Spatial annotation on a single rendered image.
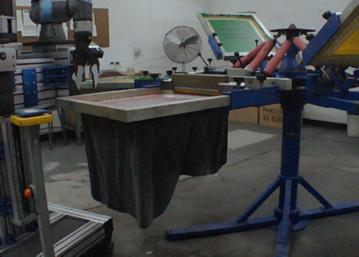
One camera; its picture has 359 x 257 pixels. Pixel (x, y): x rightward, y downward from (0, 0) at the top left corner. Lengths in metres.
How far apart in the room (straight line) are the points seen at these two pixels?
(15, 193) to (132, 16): 4.62
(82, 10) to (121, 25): 4.64
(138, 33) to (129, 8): 0.45
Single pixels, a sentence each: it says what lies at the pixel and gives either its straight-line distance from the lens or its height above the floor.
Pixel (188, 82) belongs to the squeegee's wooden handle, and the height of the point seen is 1.02.
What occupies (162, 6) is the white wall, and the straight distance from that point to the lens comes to 6.55.
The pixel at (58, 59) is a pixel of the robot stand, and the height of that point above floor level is 1.16.
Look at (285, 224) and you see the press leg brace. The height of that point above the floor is 0.13.
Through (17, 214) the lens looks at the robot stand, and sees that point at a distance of 1.99.
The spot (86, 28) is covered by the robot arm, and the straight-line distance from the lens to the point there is 1.37.
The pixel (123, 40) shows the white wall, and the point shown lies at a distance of 6.01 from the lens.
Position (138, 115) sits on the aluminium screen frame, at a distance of 1.16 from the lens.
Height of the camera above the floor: 1.15
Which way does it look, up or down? 11 degrees down
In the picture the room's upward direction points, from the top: 1 degrees counter-clockwise
